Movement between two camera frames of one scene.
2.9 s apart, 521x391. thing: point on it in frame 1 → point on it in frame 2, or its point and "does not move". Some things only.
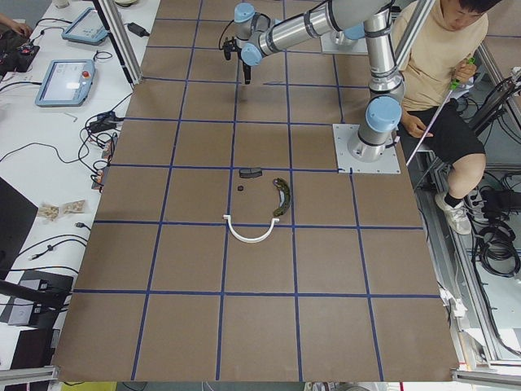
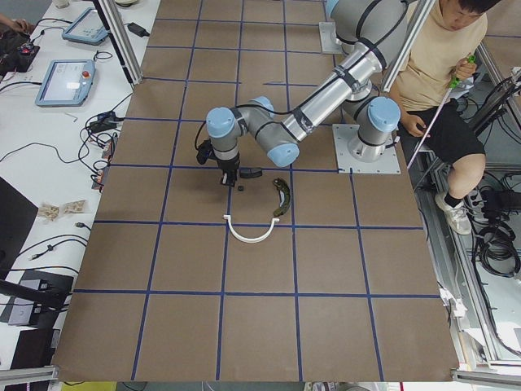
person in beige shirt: (438, 120) does not move
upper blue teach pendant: (66, 84) does not move
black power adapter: (137, 29) does not move
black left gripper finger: (247, 73) → (229, 167)
